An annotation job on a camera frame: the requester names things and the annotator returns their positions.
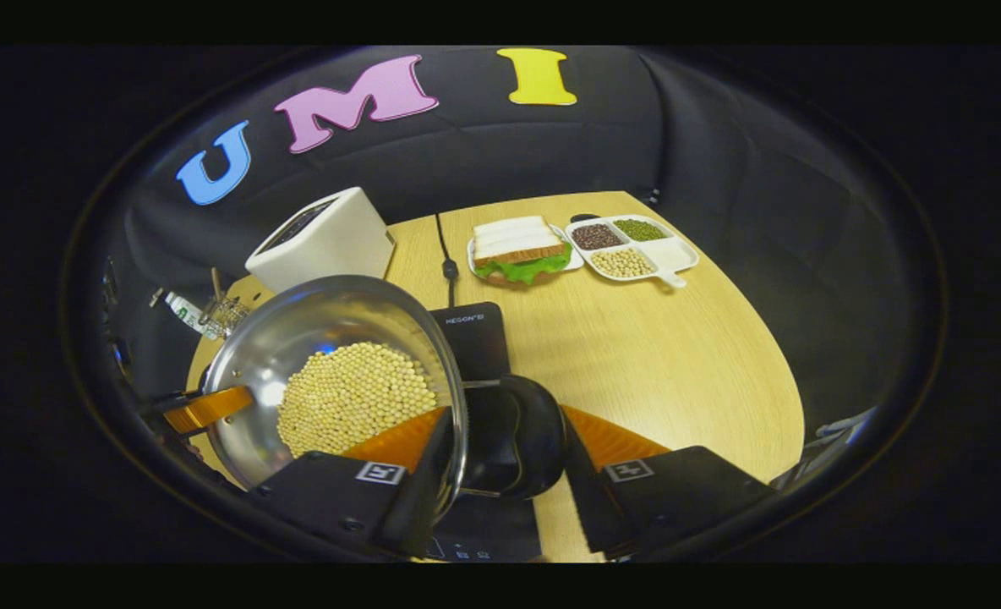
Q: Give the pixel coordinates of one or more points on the white sandwich plate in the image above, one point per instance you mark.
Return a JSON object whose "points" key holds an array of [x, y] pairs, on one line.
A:
{"points": [[572, 258]]}

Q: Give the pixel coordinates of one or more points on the small pile of soybeans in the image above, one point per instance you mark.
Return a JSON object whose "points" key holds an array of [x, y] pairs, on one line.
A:
{"points": [[623, 262]]}

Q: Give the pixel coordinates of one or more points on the sandwich with lettuce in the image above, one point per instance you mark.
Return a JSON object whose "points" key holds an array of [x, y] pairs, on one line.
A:
{"points": [[517, 245]]}

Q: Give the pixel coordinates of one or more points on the pile of yellow soybeans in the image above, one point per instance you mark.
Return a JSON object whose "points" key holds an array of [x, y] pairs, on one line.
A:
{"points": [[348, 397]]}

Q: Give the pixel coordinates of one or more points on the black induction cooktop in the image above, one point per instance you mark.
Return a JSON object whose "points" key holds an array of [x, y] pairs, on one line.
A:
{"points": [[475, 342]]}

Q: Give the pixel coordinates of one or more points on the white divided tray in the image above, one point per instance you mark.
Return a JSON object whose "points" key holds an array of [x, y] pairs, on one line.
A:
{"points": [[665, 254]]}

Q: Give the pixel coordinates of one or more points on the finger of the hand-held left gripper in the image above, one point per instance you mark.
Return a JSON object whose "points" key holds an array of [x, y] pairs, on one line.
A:
{"points": [[209, 408]]}

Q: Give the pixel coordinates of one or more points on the black backdrop cloth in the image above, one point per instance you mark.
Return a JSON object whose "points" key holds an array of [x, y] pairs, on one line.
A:
{"points": [[720, 211]]}

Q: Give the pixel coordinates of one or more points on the white toaster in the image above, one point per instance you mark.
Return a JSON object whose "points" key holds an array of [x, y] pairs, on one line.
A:
{"points": [[331, 245]]}

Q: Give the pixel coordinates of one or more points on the pile of dark red beans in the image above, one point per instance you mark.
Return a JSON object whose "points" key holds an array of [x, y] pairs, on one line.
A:
{"points": [[596, 236]]}

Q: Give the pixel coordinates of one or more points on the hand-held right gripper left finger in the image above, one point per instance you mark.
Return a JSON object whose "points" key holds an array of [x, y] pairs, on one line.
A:
{"points": [[420, 499]]}

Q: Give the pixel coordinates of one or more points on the grey blurred object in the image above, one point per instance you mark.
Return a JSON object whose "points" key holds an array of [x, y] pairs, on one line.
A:
{"points": [[830, 440]]}

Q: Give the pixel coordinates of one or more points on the white plastic bottle green label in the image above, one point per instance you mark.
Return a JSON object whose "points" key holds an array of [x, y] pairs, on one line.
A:
{"points": [[186, 313]]}

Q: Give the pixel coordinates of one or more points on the pile of green mung beans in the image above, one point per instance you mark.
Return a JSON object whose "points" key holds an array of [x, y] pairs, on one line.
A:
{"points": [[639, 229]]}

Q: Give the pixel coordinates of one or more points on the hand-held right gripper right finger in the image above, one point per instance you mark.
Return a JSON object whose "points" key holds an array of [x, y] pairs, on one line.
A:
{"points": [[585, 491]]}

